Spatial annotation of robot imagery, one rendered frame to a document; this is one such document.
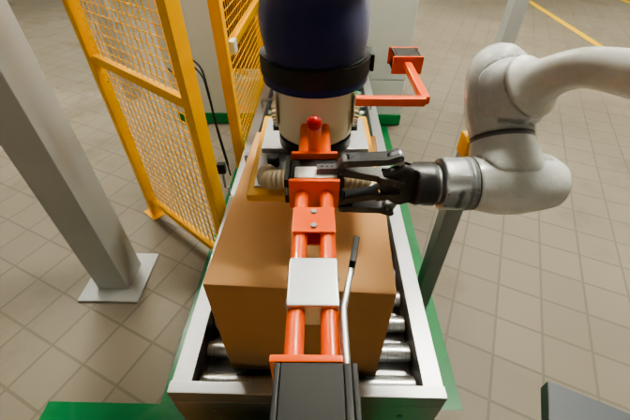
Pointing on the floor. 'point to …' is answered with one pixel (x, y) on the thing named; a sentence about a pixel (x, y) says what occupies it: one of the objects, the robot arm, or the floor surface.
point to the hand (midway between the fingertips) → (315, 183)
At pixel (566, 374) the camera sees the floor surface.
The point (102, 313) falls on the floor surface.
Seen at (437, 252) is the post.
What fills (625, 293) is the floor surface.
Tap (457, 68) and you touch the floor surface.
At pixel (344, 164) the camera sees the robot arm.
